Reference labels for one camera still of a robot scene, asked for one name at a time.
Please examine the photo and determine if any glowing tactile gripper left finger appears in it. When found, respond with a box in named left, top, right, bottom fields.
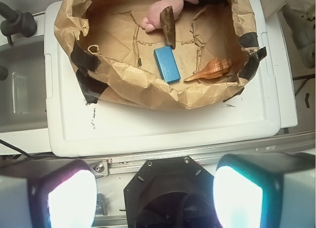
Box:
left=0, top=159, right=97, bottom=228

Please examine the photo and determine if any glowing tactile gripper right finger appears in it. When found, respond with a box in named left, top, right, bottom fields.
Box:
left=213, top=152, right=316, bottom=228

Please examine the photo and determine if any orange striped conch shell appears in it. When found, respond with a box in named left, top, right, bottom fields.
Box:
left=184, top=57, right=232, bottom=81

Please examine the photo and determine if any white plastic bin lid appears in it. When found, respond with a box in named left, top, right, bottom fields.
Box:
left=44, top=2, right=281, bottom=157

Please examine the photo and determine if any grey sink basin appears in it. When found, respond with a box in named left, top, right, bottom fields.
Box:
left=0, top=36, right=47, bottom=133

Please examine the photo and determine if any crumpled brown paper liner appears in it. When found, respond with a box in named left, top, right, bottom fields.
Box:
left=54, top=0, right=266, bottom=110

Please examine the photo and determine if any blue rectangular block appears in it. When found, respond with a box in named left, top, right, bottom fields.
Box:
left=154, top=46, right=181, bottom=83

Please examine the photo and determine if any dark grey faucet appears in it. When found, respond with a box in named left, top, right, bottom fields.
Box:
left=0, top=2, right=37, bottom=46

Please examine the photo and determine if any grey cloth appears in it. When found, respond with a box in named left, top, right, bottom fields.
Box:
left=282, top=4, right=316, bottom=69

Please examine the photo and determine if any dark brown bark piece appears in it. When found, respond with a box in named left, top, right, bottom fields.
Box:
left=160, top=6, right=176, bottom=49

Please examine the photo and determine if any pink plush bunny toy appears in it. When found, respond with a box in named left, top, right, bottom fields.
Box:
left=141, top=0, right=199, bottom=33

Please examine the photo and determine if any black octagonal mount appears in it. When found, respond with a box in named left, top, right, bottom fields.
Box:
left=123, top=156, right=221, bottom=228

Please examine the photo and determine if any black cable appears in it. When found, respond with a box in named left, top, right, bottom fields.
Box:
left=0, top=139, right=54, bottom=161

